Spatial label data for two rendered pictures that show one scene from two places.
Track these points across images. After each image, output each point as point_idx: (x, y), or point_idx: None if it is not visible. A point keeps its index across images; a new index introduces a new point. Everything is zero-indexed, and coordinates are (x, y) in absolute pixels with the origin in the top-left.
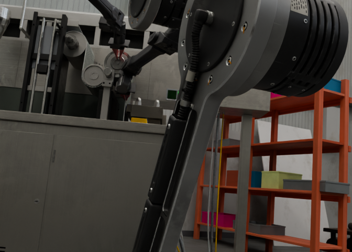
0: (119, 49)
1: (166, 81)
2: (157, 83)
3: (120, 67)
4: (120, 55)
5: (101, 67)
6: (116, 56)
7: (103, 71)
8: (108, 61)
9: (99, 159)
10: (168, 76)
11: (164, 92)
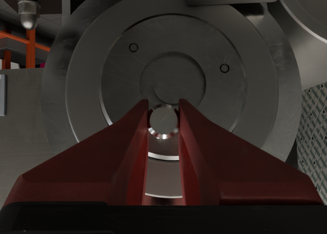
0: (108, 207)
1: (7, 140)
2: (40, 132)
3: (131, 31)
4: (121, 119)
5: (313, 32)
6: (188, 109)
7: None
8: (264, 96)
9: None
10: (3, 161)
11: (12, 100)
